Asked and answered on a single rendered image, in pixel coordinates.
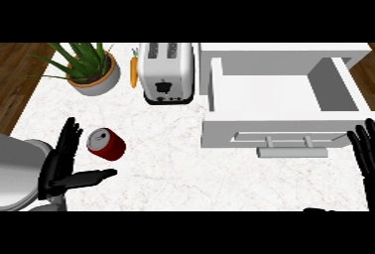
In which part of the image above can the orange carrot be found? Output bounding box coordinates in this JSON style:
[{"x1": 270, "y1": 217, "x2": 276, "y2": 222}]
[{"x1": 128, "y1": 48, "x2": 140, "y2": 89}]

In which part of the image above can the green potted plant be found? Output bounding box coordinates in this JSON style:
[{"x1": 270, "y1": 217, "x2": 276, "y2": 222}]
[{"x1": 26, "y1": 43, "x2": 121, "y2": 97}]

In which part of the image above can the white drawer handle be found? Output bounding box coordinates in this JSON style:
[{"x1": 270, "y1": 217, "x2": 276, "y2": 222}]
[{"x1": 257, "y1": 135, "x2": 329, "y2": 159}]

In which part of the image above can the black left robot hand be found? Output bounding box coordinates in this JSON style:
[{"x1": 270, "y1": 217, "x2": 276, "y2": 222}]
[{"x1": 37, "y1": 116, "x2": 118, "y2": 201}]

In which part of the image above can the white toaster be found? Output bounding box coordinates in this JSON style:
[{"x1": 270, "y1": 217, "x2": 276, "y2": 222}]
[{"x1": 137, "y1": 43, "x2": 196, "y2": 106}]

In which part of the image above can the red can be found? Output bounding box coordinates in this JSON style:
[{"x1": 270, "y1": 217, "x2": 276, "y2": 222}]
[{"x1": 85, "y1": 127, "x2": 127, "y2": 162}]

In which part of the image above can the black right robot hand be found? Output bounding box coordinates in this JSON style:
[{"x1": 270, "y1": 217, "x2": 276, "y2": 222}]
[{"x1": 301, "y1": 117, "x2": 375, "y2": 212}]

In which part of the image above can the white open drawer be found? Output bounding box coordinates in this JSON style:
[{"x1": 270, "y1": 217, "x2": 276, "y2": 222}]
[{"x1": 200, "y1": 57, "x2": 375, "y2": 150}]

